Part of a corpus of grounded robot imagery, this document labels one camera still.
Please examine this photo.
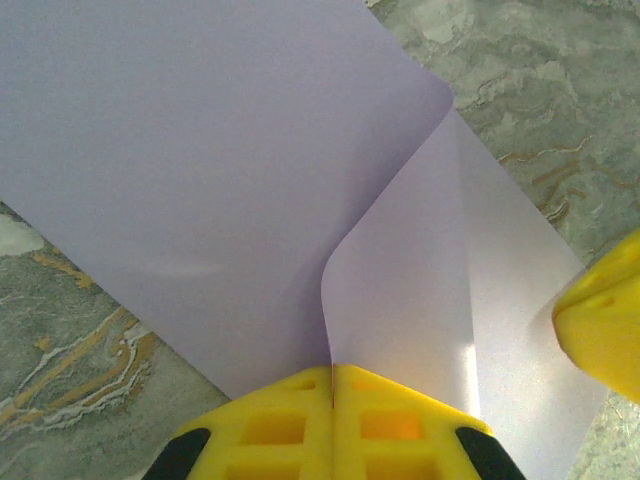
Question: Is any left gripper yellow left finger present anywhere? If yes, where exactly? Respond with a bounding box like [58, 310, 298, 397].
[142, 365, 334, 480]

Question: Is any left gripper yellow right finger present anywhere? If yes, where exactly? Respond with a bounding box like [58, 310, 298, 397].
[333, 363, 527, 480]

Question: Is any lavender square paper sheet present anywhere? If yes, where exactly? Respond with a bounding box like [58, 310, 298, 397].
[0, 0, 610, 480]

